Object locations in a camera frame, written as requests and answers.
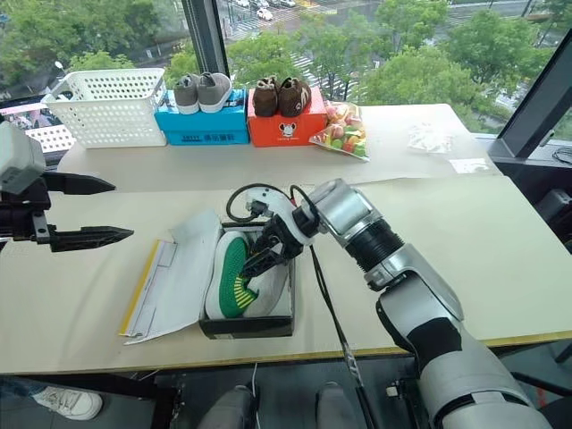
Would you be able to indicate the white sneaker on floor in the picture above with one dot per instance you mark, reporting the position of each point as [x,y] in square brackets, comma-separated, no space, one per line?
[71,400]

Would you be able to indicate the white perforated plastic basket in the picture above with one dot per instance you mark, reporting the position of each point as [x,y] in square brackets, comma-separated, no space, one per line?
[107,109]

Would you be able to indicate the white shoe with green sole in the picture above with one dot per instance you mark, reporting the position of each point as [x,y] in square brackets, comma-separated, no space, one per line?
[230,277]

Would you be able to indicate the dark rounded shape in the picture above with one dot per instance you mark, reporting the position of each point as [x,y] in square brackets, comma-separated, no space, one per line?
[335,406]
[230,409]

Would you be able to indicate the grey canvas shoe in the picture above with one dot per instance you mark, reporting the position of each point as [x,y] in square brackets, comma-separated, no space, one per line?
[185,96]
[214,91]

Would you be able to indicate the crumpled clear plastic bag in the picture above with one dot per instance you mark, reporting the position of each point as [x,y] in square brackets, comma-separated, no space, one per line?
[429,138]

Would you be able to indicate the white yellow-edged shoebox lid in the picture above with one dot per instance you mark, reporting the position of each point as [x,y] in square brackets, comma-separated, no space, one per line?
[174,277]

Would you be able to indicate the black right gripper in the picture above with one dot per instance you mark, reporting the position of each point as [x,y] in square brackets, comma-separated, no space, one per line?
[286,241]

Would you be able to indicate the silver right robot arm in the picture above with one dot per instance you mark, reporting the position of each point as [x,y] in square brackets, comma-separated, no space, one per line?
[447,308]

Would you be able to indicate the dark slanted window frame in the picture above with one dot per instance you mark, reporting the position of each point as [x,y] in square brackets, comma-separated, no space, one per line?
[532,116]

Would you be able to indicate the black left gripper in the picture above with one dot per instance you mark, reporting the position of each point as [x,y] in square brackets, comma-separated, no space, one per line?
[20,214]

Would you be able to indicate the white perforated tray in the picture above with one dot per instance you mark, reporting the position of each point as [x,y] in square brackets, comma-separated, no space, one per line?
[51,138]

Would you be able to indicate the blue shoebox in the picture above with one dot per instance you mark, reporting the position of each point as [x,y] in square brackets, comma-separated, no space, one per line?
[201,127]

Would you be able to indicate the dark window frame pillar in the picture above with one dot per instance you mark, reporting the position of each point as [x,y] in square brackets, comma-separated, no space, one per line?
[203,31]

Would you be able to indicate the black shoebox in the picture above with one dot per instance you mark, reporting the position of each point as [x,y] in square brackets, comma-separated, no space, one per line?
[246,326]

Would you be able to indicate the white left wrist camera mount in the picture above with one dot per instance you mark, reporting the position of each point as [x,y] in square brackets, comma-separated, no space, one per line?
[18,154]

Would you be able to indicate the brown fuzzy shoe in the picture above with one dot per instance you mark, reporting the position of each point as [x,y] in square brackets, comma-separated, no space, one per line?
[295,96]
[266,98]

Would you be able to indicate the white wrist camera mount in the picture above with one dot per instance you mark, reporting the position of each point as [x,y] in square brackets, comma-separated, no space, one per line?
[280,206]
[18,154]

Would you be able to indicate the clear bag of colourful candies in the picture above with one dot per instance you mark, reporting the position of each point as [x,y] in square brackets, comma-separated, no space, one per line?
[346,132]

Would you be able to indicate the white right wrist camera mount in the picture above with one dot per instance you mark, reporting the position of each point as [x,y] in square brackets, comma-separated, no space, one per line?
[280,206]

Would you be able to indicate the small flat white packet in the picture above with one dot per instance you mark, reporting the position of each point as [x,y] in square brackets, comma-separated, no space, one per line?
[469,165]

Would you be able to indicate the orange shoebox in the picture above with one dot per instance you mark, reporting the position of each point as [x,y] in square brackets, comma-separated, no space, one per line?
[277,129]

